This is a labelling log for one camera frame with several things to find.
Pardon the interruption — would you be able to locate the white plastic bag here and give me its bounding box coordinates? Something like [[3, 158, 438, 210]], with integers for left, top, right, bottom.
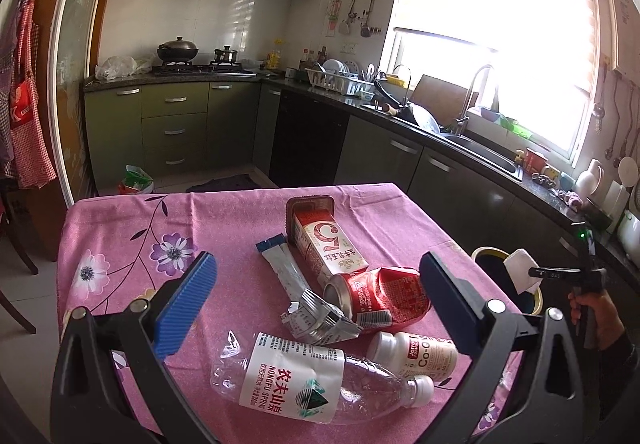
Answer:
[[94, 55, 155, 82]]

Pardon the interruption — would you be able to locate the white paper napkin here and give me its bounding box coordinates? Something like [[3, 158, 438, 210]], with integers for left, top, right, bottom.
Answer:
[[503, 249, 541, 294]]

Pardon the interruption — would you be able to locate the yellow rimmed trash bin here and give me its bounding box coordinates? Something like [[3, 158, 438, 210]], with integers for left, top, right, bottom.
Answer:
[[472, 247, 544, 315]]

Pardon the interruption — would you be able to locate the white dish rack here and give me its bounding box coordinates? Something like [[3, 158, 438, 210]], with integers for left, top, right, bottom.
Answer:
[[305, 64, 374, 97]]

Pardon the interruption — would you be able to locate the clear plastic water bottle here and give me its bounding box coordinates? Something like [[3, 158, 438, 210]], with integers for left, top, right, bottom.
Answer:
[[209, 330, 435, 424]]

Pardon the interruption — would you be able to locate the chrome faucet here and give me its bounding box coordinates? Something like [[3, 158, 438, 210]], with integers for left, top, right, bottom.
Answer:
[[451, 63, 492, 136]]

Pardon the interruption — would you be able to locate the red checkered apron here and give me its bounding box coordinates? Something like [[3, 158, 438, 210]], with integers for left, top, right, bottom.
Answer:
[[1, 0, 56, 188]]

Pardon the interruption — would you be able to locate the black frying pan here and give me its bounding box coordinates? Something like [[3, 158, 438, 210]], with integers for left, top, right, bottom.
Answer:
[[373, 72, 442, 135]]

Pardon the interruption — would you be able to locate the pink floral tablecloth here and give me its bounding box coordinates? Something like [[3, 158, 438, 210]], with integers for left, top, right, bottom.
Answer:
[[56, 184, 516, 443]]

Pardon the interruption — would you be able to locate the black wok with lid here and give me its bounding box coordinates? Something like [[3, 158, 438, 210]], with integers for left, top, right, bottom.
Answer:
[[156, 36, 200, 62]]

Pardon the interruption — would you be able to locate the silver snack wrapper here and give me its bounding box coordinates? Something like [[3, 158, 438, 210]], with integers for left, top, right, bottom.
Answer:
[[281, 289, 362, 346]]

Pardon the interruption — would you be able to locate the red tin box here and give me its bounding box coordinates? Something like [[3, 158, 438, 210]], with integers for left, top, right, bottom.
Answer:
[[523, 148, 548, 175]]

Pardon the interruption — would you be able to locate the small white drink bottle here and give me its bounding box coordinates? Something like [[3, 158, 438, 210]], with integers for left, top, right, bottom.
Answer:
[[367, 331, 458, 382]]

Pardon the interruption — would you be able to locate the crushed red soda can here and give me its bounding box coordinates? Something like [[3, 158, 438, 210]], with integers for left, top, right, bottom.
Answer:
[[323, 267, 432, 332]]

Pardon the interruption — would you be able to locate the person's right hand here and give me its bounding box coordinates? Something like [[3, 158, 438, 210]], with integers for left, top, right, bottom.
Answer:
[[568, 290, 625, 351]]

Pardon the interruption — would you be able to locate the steel kitchen sink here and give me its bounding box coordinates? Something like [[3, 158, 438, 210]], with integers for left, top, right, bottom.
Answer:
[[442, 134, 523, 182]]

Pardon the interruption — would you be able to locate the yellow oil bottle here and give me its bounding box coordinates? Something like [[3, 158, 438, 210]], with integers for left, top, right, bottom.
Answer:
[[266, 38, 282, 70]]

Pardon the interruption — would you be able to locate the white rice cooker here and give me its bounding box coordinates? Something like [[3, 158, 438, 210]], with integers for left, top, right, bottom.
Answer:
[[616, 210, 640, 267]]

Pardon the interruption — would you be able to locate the red white milk carton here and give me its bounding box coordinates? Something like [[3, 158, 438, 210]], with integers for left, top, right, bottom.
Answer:
[[285, 196, 369, 288]]

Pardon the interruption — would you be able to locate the green bag on floor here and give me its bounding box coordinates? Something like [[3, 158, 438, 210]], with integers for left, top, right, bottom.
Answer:
[[118, 164, 154, 195]]

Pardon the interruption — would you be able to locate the white kettle jug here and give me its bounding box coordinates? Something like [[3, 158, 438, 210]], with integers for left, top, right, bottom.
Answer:
[[575, 159, 604, 200]]

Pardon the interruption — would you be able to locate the wooden cutting board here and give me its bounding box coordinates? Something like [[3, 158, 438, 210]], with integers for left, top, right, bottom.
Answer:
[[411, 74, 466, 131]]

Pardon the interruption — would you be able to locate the small steel pot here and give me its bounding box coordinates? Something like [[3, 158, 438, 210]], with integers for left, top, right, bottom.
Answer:
[[213, 45, 238, 66]]

